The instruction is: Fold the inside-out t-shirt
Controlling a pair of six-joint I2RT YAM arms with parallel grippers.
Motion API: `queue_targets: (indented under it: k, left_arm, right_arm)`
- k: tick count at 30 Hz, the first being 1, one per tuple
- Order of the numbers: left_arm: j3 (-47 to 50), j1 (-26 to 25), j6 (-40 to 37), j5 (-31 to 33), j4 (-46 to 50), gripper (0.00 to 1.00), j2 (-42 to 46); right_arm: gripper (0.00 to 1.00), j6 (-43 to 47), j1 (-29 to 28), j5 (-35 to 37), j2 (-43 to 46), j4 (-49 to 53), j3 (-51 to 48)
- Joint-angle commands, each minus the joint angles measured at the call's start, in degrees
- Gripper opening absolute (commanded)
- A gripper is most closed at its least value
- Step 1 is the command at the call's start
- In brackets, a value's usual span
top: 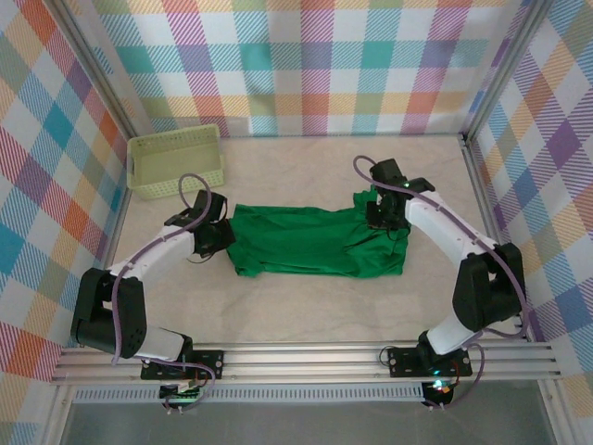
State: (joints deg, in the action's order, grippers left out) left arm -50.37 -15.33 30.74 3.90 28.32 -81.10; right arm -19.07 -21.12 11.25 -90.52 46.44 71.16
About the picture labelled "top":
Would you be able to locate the green t-shirt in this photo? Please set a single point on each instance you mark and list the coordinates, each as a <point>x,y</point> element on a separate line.
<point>301,241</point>

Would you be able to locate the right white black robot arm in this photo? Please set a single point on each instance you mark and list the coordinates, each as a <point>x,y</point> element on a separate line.
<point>435,222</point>

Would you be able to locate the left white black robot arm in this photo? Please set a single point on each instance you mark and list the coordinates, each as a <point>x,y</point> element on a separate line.
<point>153,259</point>

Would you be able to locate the light green plastic basket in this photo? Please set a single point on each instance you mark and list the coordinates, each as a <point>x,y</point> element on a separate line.
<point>176,162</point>

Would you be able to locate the left controller board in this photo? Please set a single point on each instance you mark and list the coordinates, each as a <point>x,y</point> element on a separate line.
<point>180,396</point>

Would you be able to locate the controller board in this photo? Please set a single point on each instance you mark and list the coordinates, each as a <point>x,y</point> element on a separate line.
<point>440,391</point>
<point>180,396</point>

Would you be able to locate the right controller board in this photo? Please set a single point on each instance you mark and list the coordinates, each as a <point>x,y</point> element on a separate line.
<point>440,391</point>

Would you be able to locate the left aluminium side rail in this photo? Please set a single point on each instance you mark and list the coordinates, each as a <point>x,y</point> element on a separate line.
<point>113,232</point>

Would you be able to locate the aluminium side rail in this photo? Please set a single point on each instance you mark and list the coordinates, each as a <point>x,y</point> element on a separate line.
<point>113,232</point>
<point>486,222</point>

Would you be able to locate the right aluminium side rail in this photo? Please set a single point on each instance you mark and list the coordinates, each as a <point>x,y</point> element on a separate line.
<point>486,222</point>

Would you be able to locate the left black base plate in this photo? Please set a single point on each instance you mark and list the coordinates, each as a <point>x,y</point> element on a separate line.
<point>215,364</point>

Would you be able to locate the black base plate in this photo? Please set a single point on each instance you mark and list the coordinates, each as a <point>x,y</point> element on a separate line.
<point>215,364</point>
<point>403,364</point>

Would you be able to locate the aluminium mounting rail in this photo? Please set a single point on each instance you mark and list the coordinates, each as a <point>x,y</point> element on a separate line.
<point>301,359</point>

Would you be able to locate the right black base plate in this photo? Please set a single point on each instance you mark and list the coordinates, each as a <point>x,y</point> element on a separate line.
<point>403,364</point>

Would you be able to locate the right aluminium frame post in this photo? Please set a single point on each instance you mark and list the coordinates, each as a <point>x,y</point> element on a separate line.
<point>505,69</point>

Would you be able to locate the aluminium frame post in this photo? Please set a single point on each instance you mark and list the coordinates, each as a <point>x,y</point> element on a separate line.
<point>92,69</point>
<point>505,69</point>

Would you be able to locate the left aluminium frame post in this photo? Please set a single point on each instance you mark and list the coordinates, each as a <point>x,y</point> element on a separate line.
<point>92,69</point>

